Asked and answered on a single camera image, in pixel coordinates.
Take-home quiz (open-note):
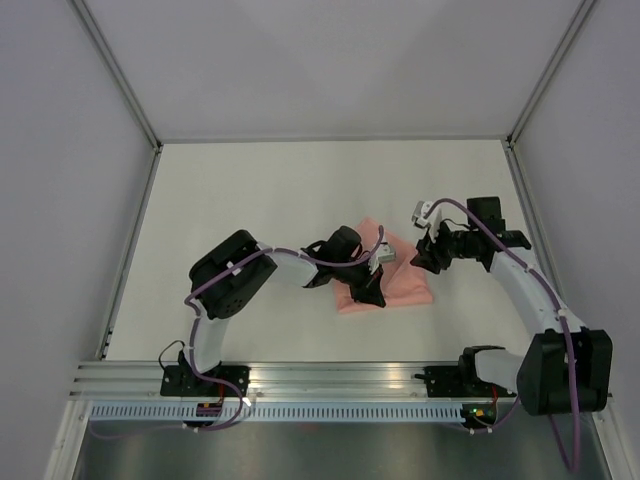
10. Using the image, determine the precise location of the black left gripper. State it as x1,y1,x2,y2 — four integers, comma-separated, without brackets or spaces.
334,257,384,309

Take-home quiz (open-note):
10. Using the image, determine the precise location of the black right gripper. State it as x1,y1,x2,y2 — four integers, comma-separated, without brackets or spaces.
409,218,477,276

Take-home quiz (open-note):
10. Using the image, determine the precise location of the pink cloth napkin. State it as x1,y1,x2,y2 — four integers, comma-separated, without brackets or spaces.
332,228,434,314

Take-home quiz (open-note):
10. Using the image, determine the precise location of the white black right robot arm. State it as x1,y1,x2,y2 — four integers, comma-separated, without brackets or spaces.
411,197,613,416

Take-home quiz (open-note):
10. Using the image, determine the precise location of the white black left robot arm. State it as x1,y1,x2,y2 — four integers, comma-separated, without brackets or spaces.
182,226,396,396

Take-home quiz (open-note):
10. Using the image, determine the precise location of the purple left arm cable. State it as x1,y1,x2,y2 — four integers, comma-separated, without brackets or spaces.
89,225,385,441

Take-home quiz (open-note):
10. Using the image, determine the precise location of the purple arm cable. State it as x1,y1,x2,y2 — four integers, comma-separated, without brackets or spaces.
89,225,385,441
422,198,584,472

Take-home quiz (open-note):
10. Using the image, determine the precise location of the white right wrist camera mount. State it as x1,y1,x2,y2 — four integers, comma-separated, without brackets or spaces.
411,200,443,241

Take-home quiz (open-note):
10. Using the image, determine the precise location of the aluminium right side rail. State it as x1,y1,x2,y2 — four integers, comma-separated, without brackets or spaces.
501,139,566,306

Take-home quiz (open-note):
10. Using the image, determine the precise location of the aluminium rail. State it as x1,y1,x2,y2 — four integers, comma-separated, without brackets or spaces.
501,139,566,306
68,361,492,402
94,145,164,361

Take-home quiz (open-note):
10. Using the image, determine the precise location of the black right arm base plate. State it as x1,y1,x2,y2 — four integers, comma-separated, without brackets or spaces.
413,364,516,399

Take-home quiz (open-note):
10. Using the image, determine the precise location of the white slotted cable duct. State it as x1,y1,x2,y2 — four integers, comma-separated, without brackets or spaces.
90,402,463,423

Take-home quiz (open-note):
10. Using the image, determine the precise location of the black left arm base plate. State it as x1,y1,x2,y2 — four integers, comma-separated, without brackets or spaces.
160,365,250,398

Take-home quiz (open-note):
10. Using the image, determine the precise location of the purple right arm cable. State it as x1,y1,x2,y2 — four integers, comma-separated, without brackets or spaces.
422,198,584,472

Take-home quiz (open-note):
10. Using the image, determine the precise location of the aluminium left side rail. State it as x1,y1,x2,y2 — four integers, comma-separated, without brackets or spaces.
94,145,164,361

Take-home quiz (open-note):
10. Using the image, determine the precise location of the aluminium right corner post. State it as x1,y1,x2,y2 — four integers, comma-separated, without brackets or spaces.
503,0,599,149

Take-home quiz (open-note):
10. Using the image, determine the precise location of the aluminium corner post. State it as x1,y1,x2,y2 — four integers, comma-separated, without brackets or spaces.
503,0,599,149
68,0,162,152

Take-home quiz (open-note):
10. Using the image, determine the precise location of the aluminium front rail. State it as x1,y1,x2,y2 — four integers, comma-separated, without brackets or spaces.
68,361,492,402

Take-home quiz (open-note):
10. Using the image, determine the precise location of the aluminium left corner post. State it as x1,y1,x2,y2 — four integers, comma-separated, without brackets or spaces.
68,0,162,152

